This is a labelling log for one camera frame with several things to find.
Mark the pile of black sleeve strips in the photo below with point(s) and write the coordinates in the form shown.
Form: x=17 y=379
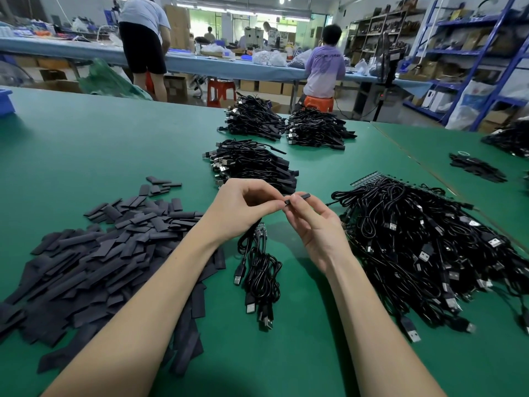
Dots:
x=83 y=268

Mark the person's right hand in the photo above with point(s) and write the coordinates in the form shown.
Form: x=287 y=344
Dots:
x=318 y=234

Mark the blue plastic bin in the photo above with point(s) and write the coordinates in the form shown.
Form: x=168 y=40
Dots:
x=6 y=103

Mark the long blue work table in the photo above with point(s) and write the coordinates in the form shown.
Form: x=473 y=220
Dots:
x=58 y=52

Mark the orange plastic stool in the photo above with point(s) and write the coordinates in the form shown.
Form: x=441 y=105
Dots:
x=318 y=104

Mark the person's right forearm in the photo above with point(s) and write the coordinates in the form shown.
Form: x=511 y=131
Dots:
x=380 y=339

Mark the red plastic stool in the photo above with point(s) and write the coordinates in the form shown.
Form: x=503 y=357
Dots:
x=221 y=92

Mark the black tripod stand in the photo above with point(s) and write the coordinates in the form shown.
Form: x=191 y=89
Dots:
x=388 y=66

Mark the open cardboard box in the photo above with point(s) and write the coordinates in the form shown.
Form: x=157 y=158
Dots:
x=58 y=86

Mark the black heat shrink sleeve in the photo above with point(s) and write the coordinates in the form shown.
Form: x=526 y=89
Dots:
x=302 y=196

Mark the white plastic bag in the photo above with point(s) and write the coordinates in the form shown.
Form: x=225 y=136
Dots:
x=469 y=107

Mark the dark storage shelf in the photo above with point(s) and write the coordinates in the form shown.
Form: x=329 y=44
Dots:
x=378 y=30

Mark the small upright cardboard box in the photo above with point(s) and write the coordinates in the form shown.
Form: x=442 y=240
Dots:
x=176 y=88

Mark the green plastic bag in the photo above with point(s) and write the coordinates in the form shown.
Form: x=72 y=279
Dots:
x=114 y=81

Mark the blue metal shelving rack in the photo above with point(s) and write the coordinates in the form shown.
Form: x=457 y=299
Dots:
x=464 y=22

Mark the person's left hand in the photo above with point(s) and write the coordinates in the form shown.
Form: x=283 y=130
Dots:
x=240 y=209

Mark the person's left forearm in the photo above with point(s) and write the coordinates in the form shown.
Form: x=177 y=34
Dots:
x=128 y=330

